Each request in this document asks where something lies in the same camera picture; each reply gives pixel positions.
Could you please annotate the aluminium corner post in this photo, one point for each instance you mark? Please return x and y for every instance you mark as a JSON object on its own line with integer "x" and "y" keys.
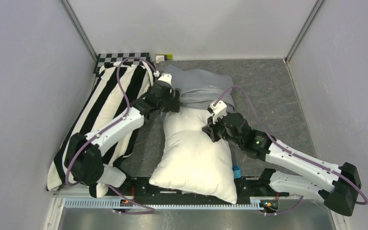
{"x": 304, "y": 29}
{"x": 79, "y": 28}

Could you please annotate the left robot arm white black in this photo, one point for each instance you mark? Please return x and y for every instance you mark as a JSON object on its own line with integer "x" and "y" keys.
{"x": 84, "y": 158}

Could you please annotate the black white striped pillow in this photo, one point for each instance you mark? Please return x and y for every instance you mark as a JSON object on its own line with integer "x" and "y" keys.
{"x": 106, "y": 101}

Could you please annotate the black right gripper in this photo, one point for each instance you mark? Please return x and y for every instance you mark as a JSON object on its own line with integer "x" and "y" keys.
{"x": 210, "y": 130}

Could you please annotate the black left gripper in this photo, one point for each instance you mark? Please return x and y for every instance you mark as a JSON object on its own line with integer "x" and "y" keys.
{"x": 172, "y": 105}

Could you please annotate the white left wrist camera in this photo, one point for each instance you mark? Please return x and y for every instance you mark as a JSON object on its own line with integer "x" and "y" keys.
{"x": 164, "y": 77}

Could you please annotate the white toothed rail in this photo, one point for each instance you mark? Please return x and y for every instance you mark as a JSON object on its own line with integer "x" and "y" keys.
{"x": 169, "y": 202}

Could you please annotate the blue small box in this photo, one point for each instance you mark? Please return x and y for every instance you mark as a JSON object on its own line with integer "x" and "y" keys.
{"x": 236, "y": 171}

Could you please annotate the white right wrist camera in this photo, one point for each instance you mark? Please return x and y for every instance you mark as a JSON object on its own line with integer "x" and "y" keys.
{"x": 217, "y": 109}

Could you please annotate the white yellow-green small block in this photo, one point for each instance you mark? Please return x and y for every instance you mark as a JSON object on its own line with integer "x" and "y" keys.
{"x": 163, "y": 57}

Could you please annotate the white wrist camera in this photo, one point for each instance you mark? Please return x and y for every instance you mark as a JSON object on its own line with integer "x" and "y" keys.
{"x": 164, "y": 77}
{"x": 217, "y": 109}

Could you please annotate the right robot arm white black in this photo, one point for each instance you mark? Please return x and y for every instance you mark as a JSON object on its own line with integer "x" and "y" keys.
{"x": 337, "y": 186}

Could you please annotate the right aluminium corner post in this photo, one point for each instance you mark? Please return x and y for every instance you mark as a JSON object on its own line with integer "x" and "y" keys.
{"x": 304, "y": 29}

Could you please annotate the checkerboard calibration board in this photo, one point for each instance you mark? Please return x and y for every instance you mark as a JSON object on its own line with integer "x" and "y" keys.
{"x": 116, "y": 57}

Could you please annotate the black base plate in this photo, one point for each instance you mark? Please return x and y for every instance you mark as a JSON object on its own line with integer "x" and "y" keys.
{"x": 144, "y": 193}

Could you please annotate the grey pillowcase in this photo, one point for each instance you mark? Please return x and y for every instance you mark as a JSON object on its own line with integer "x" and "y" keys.
{"x": 198, "y": 87}

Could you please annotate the left aluminium corner post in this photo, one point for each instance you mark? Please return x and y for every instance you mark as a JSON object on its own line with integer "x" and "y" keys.
{"x": 79, "y": 28}

